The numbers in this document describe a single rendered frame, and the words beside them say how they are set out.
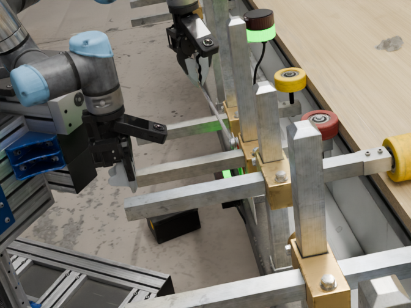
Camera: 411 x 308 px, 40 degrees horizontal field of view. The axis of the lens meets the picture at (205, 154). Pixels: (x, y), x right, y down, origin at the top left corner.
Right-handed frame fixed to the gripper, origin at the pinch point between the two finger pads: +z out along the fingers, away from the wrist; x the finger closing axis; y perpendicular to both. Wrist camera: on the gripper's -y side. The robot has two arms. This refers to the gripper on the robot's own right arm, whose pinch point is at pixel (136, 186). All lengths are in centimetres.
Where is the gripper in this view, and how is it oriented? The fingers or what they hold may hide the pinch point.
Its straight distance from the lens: 126.1
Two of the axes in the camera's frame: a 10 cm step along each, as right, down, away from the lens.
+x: 1.3, 5.0, -8.5
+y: -9.8, 1.8, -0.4
